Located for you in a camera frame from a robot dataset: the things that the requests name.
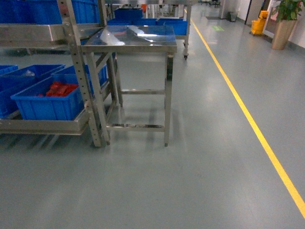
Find blue bin with red bags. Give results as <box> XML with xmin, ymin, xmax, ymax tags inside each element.
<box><xmin>10</xmin><ymin>73</ymin><xmax>84</xmax><ymax>121</ymax></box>

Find steel shelf rack near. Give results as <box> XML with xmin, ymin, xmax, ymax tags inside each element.
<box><xmin>0</xmin><ymin>0</ymin><xmax>124</xmax><ymax>148</ymax></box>

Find blue bin behind front bin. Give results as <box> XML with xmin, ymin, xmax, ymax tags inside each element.
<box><xmin>0</xmin><ymin>64</ymin><xmax>65</xmax><ymax>118</ymax></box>

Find blue bin at left edge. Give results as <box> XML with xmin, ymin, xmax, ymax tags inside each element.
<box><xmin>0</xmin><ymin>65</ymin><xmax>19</xmax><ymax>75</ymax></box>

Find stainless steel table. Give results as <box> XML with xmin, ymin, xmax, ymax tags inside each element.
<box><xmin>81</xmin><ymin>25</ymin><xmax>177</xmax><ymax>146</ymax></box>

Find red bubble wrap bags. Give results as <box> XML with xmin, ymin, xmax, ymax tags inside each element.
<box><xmin>38</xmin><ymin>81</ymin><xmax>78</xmax><ymax>97</ymax></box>

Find wheeled steel cart with bins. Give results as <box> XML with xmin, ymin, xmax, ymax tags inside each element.
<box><xmin>105</xmin><ymin>0</ymin><xmax>198</xmax><ymax>59</ymax></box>

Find yellow mop bucket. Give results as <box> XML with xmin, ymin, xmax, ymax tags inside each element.
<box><xmin>250</xmin><ymin>10</ymin><xmax>269</xmax><ymax>35</ymax></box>

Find plant in gold pot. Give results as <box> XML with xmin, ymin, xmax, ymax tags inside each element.
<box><xmin>272</xmin><ymin>0</ymin><xmax>305</xmax><ymax>50</ymax></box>

